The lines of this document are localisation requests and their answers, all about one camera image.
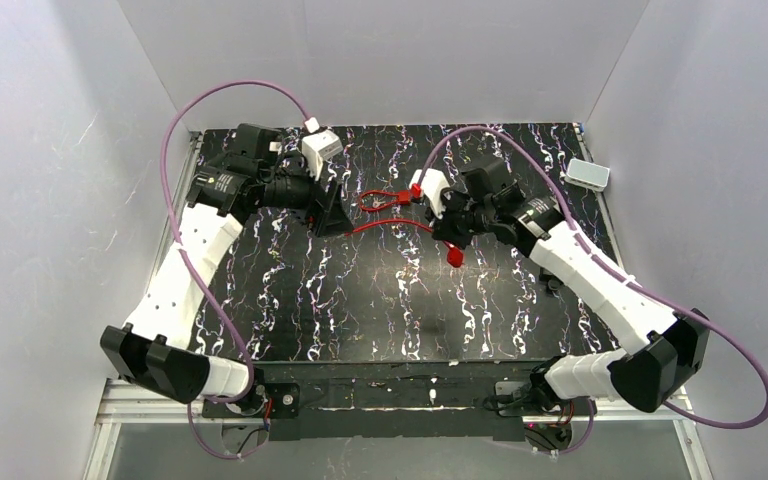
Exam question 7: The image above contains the red cable lock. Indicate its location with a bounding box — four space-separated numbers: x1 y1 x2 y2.
357 184 422 213
344 218 466 269

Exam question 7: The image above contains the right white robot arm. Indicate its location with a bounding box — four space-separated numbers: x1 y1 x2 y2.
410 160 709 413

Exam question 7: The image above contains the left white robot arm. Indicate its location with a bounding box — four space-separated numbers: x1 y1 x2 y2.
100 121 353 404

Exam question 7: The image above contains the white small box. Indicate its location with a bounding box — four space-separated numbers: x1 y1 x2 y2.
564 158 610 192

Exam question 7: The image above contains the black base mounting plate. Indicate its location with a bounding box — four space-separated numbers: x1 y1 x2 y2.
202 360 590 448

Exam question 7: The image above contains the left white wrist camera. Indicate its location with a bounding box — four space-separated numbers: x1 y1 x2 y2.
301 130 343 181

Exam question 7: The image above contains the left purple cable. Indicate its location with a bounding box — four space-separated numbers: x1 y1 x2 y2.
159 80 320 461

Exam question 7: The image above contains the purple cable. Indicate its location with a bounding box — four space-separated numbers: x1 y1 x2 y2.
159 80 320 461
420 125 768 456

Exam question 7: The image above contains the aluminium frame rail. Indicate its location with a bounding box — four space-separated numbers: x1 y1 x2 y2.
85 132 202 480

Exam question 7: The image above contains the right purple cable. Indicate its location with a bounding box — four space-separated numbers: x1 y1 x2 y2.
420 125 768 456

